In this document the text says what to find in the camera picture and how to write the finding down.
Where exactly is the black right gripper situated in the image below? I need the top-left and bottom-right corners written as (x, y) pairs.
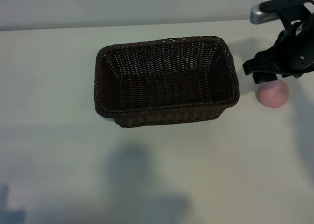
top-left (242, 15), bottom-right (314, 85)

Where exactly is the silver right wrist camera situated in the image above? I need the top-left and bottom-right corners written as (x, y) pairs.
top-left (249, 3), bottom-right (280, 25)

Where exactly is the black right camera mount bracket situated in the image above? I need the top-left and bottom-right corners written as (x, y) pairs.
top-left (259, 0), bottom-right (313, 31)

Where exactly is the dark brown wicker basket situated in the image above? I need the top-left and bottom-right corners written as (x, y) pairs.
top-left (93, 35), bottom-right (240, 128)

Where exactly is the pink peach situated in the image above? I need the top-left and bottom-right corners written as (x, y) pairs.
top-left (257, 79), bottom-right (289, 109)

